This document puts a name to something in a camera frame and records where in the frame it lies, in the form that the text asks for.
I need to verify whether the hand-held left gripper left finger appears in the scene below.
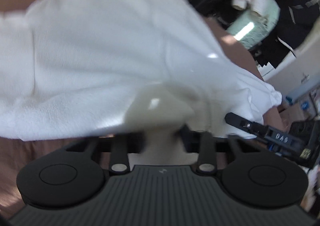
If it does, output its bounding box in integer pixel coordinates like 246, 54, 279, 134
65, 135, 131, 174

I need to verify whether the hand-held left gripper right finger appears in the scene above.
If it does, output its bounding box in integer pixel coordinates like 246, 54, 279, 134
195, 131, 253, 176

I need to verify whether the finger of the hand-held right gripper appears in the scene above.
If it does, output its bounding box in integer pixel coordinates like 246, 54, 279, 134
224, 112, 270, 140

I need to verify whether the white fleece garment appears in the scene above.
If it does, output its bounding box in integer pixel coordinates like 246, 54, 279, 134
0, 0, 283, 167

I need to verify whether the pile of dark clothes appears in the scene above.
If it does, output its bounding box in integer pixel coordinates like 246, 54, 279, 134
250, 0, 320, 68

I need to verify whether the mint green cushion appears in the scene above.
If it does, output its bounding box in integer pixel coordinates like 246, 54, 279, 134
227, 0, 281, 50

